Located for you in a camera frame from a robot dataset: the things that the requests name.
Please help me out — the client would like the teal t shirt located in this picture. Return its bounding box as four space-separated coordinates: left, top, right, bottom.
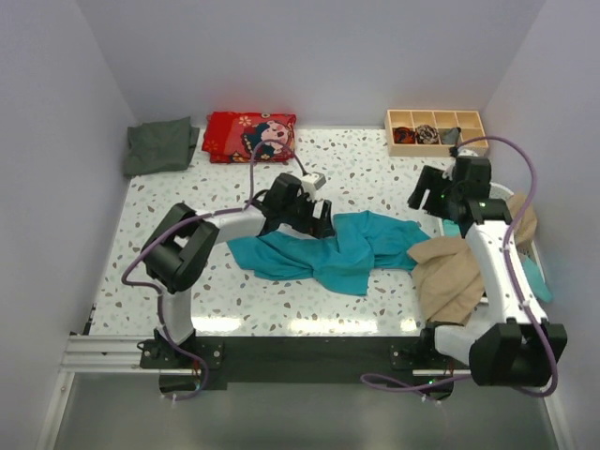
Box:
442 219 553 303
228 211 429 296

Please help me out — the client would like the patterned rolled sock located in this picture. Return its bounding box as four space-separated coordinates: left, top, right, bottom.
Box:
415 124 440 145

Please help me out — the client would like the white plastic laundry basket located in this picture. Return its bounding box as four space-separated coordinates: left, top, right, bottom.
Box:
440 180 548 282

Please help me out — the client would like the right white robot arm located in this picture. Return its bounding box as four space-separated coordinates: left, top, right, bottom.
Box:
408 156 567 395

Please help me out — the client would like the grey rolled sock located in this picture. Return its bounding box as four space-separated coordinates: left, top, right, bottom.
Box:
439 127 461 146

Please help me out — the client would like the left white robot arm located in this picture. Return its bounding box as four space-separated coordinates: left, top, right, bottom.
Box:
141 172 335 368

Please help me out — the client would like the beige t shirt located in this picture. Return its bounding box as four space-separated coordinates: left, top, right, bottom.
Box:
406 191 540 325

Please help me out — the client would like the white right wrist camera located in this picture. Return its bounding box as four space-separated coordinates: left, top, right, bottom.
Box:
449 146 480 159

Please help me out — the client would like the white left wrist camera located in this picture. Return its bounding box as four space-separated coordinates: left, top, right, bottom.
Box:
301 172 326 192

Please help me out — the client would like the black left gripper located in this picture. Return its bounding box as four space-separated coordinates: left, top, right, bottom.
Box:
279 192 333 239

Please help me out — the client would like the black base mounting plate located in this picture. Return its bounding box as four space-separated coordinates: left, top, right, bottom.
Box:
137 335 468 394

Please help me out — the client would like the orange black rolled sock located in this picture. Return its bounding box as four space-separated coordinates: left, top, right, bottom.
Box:
393 127 416 144

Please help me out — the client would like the red cartoon folded cloth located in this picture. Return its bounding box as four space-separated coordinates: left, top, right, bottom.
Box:
202 112 296 163

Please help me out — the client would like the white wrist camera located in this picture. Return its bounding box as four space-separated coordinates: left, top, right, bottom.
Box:
301 172 326 192
449 146 480 159

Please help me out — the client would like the aluminium frame rail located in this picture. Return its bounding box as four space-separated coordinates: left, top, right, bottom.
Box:
58 304 163 374

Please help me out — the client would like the folded grey t shirt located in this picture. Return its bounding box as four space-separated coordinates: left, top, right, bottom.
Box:
122 117 200 177

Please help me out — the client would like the wooden compartment box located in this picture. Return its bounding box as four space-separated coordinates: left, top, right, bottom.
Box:
384 110 488 158

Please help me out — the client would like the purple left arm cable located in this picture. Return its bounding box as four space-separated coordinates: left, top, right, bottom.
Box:
121 139 308 400

